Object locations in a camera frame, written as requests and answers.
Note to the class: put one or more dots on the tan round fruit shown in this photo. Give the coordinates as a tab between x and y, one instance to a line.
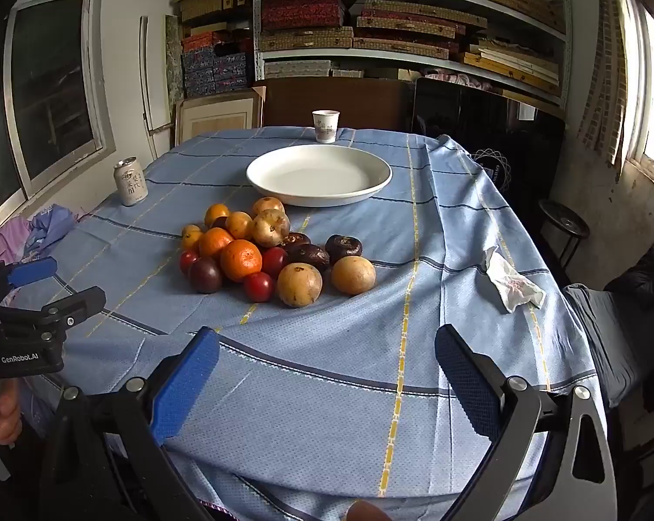
353	275
271	226
299	284
268	204

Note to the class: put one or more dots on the white narrow strip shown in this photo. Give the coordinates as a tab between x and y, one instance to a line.
145	76

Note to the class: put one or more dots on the white drink can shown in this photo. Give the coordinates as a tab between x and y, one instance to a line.
130	182

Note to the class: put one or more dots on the grey cushion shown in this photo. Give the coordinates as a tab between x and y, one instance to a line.
604	336

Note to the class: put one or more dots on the white framed window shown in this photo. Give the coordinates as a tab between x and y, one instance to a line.
50	81

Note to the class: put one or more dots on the white metal shelf rack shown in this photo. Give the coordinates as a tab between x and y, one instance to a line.
414	59

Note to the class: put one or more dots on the dark purple plum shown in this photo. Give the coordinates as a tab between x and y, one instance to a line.
205	275
220	222

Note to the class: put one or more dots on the person's right hand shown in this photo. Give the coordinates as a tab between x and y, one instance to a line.
367	513

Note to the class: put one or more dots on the black round stool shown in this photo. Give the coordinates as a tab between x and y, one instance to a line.
565	222

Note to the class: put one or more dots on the blue checked tablecloth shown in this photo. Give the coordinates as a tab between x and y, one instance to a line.
359	363

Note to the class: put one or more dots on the person's left hand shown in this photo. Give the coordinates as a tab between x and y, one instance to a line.
6	415

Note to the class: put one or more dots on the black glossy panel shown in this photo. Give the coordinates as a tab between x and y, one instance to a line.
468	114

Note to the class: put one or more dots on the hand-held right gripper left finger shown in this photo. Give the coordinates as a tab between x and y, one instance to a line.
186	385

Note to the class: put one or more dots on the cardboard framed board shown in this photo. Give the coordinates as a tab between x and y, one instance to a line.
218	116

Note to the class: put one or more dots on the crumpled white tissue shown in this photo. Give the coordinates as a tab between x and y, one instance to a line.
511	282

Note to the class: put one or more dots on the purple cloth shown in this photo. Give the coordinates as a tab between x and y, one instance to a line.
6	239

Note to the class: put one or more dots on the dark wrinkled fruit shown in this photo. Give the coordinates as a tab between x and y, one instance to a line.
343	247
297	239
312	256

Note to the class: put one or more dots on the shelf of stacked boxes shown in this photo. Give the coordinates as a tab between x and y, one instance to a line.
305	11

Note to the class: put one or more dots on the brick patterned curtain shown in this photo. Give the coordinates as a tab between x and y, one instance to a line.
604	65

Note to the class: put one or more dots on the brown wooden cabinet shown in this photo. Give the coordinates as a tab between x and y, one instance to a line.
359	103

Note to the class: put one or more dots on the grey patterned board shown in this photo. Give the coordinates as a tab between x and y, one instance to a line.
173	65

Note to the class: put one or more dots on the large orange mandarin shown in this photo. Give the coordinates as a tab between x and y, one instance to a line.
240	259

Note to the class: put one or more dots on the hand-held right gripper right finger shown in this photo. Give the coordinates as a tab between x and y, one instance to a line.
468	385

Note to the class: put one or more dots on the white paper cup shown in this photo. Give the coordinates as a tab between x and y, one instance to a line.
326	126

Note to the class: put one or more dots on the small orange mandarin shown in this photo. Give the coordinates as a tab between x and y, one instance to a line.
217	213

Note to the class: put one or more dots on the small red fruit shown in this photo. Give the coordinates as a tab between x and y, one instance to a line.
187	261
275	260
258	286

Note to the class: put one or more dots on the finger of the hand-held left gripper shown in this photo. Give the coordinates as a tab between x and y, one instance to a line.
31	271
72	306

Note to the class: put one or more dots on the black jacket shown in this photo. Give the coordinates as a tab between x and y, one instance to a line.
644	271

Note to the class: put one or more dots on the white oval plate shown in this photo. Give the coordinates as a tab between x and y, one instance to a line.
316	173

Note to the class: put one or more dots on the small yellowish mandarin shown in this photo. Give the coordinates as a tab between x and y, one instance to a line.
192	235

